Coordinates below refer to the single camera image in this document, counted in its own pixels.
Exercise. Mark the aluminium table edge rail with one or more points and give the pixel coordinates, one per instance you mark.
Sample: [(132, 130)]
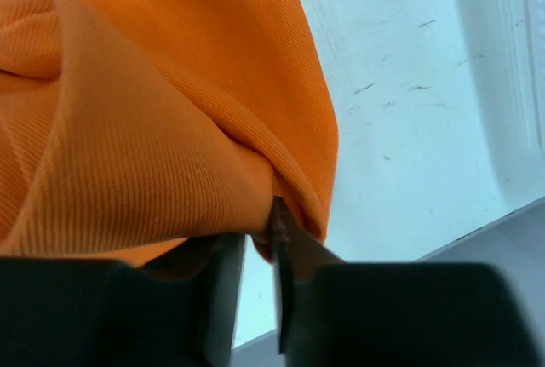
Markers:
[(426, 299)]

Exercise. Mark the orange trousers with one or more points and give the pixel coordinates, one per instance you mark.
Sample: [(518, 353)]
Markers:
[(130, 125)]

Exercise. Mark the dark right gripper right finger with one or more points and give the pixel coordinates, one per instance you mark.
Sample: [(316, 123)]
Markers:
[(404, 316)]

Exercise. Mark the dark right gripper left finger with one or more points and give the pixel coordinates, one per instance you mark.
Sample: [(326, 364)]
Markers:
[(177, 310)]

